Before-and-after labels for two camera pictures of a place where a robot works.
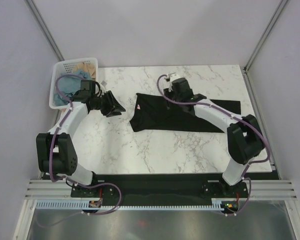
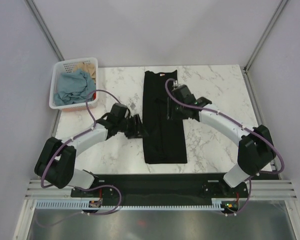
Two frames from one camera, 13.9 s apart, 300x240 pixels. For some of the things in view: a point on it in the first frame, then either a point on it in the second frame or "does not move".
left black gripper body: (105, 103) -> (127, 126)
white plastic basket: (66, 79) does not move
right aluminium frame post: (245, 70) does not move
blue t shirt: (68, 85) does not move
